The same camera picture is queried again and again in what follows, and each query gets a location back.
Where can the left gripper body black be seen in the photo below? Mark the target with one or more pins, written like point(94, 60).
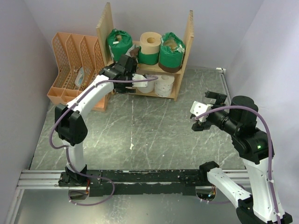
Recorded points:
point(122, 88)

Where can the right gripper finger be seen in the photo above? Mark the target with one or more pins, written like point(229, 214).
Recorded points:
point(219, 97)
point(201, 126)

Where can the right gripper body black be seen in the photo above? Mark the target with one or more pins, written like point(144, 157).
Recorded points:
point(216, 117)

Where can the white paper roll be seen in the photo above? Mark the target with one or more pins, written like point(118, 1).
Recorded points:
point(143, 87)
point(163, 85)

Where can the brown green paper roll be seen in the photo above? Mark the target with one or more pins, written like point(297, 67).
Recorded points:
point(147, 51)

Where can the green brown roll torn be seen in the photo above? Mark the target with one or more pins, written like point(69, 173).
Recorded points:
point(171, 54)

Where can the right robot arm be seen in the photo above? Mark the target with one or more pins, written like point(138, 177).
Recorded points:
point(251, 138)

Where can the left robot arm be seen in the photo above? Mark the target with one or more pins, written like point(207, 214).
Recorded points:
point(69, 119)

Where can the wooden shelf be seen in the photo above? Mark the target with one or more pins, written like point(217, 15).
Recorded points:
point(105, 26)

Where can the items in organizer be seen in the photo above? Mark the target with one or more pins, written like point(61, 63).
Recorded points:
point(82, 79)

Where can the orange file organizer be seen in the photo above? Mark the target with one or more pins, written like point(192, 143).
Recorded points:
point(73, 51)

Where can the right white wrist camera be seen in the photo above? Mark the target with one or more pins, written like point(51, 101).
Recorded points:
point(199, 108)

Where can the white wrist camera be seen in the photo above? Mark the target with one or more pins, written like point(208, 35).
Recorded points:
point(199, 108)
point(139, 80)

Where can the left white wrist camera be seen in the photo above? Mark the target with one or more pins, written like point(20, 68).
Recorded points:
point(139, 80)

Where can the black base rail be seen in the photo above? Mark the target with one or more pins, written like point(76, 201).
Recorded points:
point(139, 182)

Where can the aluminium frame rail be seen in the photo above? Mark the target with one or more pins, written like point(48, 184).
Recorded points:
point(80, 208)

